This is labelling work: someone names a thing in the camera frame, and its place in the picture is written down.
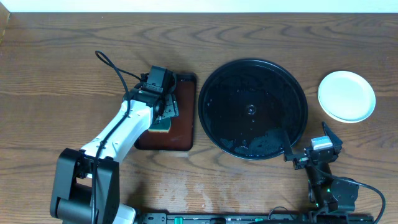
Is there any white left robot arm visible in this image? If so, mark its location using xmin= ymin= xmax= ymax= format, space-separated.
xmin=50 ymin=89 xmax=178 ymax=223

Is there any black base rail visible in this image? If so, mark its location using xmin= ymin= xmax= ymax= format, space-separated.
xmin=136 ymin=212 xmax=375 ymax=224

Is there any black rectangular water tray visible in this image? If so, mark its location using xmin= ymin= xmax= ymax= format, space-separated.
xmin=134 ymin=73 xmax=197 ymax=151

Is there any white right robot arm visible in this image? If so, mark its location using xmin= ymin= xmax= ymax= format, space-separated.
xmin=282 ymin=123 xmax=359 ymax=223

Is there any round black serving tray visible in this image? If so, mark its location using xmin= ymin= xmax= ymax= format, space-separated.
xmin=198 ymin=58 xmax=308 ymax=160

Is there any light green plate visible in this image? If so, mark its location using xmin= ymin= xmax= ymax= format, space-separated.
xmin=317 ymin=70 xmax=376 ymax=123

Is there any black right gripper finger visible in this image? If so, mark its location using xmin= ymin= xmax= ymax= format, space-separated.
xmin=282 ymin=130 xmax=294 ymax=161
xmin=322 ymin=121 xmax=343 ymax=148

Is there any green scouring sponge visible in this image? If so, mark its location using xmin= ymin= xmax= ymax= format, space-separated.
xmin=148 ymin=118 xmax=172 ymax=133

